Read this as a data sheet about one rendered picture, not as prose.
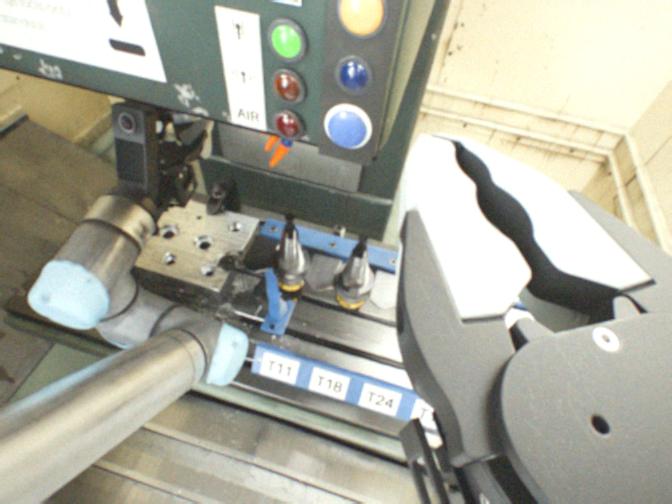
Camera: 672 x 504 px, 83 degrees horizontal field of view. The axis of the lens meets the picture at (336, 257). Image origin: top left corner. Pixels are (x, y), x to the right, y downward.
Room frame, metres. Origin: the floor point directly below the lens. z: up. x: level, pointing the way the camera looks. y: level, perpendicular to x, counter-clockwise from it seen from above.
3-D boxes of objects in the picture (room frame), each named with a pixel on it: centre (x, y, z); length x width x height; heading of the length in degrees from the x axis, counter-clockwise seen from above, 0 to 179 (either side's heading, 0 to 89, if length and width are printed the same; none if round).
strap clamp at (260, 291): (0.50, 0.21, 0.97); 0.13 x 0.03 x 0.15; 80
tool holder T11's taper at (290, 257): (0.37, 0.07, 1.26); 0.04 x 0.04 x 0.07
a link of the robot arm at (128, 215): (0.30, 0.28, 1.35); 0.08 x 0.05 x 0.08; 85
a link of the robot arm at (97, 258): (0.22, 0.29, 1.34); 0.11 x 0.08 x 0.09; 175
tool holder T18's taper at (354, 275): (0.35, -0.03, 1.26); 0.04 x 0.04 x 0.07
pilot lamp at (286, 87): (0.26, 0.05, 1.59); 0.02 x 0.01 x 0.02; 80
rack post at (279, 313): (0.43, 0.12, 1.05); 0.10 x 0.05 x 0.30; 170
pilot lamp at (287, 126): (0.26, 0.05, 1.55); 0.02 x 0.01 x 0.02; 80
